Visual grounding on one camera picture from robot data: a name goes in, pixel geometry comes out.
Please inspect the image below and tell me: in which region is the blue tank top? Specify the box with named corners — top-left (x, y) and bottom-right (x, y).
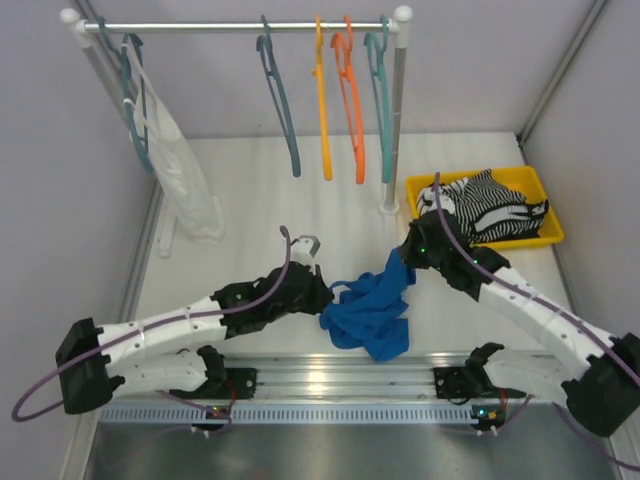
top-left (319, 249), bottom-right (416, 362)

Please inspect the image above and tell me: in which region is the slate blue hanger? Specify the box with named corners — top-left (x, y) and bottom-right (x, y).
top-left (256, 15), bottom-right (302, 178)

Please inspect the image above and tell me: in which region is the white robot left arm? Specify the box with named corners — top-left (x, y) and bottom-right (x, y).
top-left (55, 261), bottom-right (333, 415)

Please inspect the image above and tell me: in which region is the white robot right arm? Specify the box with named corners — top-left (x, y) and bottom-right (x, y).
top-left (399, 211), bottom-right (639, 437)

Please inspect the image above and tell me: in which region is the yellow hanger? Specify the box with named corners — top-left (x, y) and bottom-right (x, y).
top-left (311, 15), bottom-right (333, 181)

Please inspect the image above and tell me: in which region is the teal hanger right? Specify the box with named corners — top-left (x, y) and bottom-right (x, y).
top-left (363, 15), bottom-right (392, 184)

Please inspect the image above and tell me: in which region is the teal hanger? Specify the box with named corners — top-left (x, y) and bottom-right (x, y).
top-left (95, 17), bottom-right (156, 174)
top-left (363, 15), bottom-right (392, 184)

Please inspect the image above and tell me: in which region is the orange hanger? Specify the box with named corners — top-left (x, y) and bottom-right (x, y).
top-left (330, 15), bottom-right (366, 185)

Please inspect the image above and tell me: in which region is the teal hanger left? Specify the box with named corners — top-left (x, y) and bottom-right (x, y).
top-left (95, 17), bottom-right (156, 174)

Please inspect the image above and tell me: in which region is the black white striped garment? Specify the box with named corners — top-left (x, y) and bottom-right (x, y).
top-left (439, 169), bottom-right (549, 243)

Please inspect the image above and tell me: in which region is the yellow plastic tray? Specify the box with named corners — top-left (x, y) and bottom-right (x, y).
top-left (405, 166), bottom-right (564, 250)

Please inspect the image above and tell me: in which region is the white hanging garment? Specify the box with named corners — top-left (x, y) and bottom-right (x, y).
top-left (120, 35), bottom-right (224, 243)

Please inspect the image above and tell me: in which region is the white clothes rack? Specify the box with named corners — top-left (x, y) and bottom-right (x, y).
top-left (60, 1), bottom-right (413, 242)

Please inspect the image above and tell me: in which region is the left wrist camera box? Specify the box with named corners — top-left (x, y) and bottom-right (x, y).
top-left (291, 235), bottom-right (321, 268)

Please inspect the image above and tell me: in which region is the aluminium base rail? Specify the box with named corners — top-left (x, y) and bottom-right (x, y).
top-left (119, 352), bottom-right (571, 401)

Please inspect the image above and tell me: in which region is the slotted grey cable duct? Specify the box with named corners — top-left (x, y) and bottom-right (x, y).
top-left (99, 402), bottom-right (531, 426)

